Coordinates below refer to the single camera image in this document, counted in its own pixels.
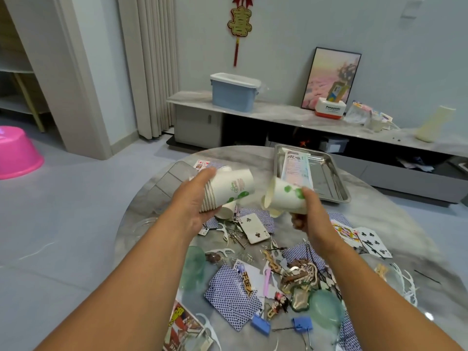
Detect pink plastic basin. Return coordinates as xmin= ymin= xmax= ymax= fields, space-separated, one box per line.
xmin=0 ymin=126 xmax=45 ymax=180

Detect person's left forearm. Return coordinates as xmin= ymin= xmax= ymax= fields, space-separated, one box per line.
xmin=35 ymin=213 xmax=195 ymax=351

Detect metal tray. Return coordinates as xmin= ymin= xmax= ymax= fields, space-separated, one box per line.
xmin=274 ymin=143 xmax=352 ymax=205

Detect beige curtain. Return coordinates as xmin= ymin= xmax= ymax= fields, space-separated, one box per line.
xmin=117 ymin=0 xmax=180 ymax=140

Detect black framed pink picture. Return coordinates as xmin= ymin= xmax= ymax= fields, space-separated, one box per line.
xmin=301 ymin=47 xmax=363 ymax=111

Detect red gold hanging ornament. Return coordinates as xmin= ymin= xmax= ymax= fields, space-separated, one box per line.
xmin=227 ymin=0 xmax=256 ymax=68

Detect clear plastic bag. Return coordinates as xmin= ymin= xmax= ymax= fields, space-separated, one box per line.
xmin=344 ymin=101 xmax=374 ymax=125

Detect blue storage box white lid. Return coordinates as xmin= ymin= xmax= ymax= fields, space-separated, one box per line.
xmin=209 ymin=72 xmax=262 ymax=113

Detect white red box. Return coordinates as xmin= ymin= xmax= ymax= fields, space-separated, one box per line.
xmin=315 ymin=97 xmax=347 ymax=120

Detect yellow blue package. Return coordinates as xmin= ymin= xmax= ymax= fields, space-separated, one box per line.
xmin=332 ymin=81 xmax=349 ymax=103

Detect pile of blue-backed cards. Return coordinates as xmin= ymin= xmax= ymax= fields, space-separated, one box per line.
xmin=204 ymin=266 xmax=264 ymax=332

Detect heap of metal pins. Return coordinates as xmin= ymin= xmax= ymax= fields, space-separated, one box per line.
xmin=224 ymin=221 xmax=250 ymax=250

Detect clear glass dish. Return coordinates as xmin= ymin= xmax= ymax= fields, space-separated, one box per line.
xmin=126 ymin=215 xmax=162 ymax=241

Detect king face playing card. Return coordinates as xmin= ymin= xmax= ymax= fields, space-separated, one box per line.
xmin=331 ymin=221 xmax=363 ymax=249

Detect white floss pick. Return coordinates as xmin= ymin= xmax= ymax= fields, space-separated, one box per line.
xmin=215 ymin=222 xmax=230 ymax=244
xmin=198 ymin=314 xmax=222 ymax=351
xmin=204 ymin=246 xmax=237 ymax=258

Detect person's left hand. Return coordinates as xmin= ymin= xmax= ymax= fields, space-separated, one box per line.
xmin=166 ymin=169 xmax=237 ymax=246

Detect colourful printed booklet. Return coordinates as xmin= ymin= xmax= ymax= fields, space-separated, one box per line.
xmin=165 ymin=299 xmax=206 ymax=351

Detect wooden shelf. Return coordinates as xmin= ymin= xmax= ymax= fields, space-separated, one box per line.
xmin=0 ymin=0 xmax=50 ymax=133

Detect bunch of white floss picks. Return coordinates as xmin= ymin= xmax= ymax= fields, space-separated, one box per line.
xmin=389 ymin=263 xmax=419 ymax=308

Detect gold leaf-shaped dish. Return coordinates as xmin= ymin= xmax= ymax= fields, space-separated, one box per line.
xmin=290 ymin=288 xmax=312 ymax=313

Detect white pink blue packet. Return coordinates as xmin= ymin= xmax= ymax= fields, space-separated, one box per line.
xmin=280 ymin=151 xmax=315 ymax=190

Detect heap of brown trinkets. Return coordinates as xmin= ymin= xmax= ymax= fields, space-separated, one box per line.
xmin=263 ymin=248 xmax=330 ymax=293

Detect stack of white paper cups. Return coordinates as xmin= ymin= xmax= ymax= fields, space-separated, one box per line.
xmin=188 ymin=166 xmax=255 ymax=215

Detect person's right hand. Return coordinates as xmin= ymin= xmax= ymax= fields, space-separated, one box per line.
xmin=291 ymin=188 xmax=343 ymax=253

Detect grey marble-top low cabinet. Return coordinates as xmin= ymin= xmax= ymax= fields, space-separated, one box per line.
xmin=166 ymin=91 xmax=468 ymax=207

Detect small doll keychain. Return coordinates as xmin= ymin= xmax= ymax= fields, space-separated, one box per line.
xmin=272 ymin=292 xmax=290 ymax=313

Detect blue binder clip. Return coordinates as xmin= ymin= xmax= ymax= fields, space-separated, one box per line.
xmin=250 ymin=314 xmax=272 ymax=335
xmin=292 ymin=316 xmax=314 ymax=351

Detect person's right forearm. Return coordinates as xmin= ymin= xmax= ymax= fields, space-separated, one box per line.
xmin=308 ymin=232 xmax=464 ymax=351

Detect cream vase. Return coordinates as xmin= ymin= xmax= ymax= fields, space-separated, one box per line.
xmin=415 ymin=105 xmax=457 ymax=143

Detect yellow face playing card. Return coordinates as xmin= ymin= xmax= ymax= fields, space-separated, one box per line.
xmin=233 ymin=259 xmax=257 ymax=290

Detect white green-print paper cup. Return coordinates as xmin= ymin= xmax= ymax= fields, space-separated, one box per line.
xmin=263 ymin=176 xmax=308 ymax=215

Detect many-clubs playing card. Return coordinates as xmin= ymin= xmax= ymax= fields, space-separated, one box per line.
xmin=356 ymin=227 xmax=393 ymax=259

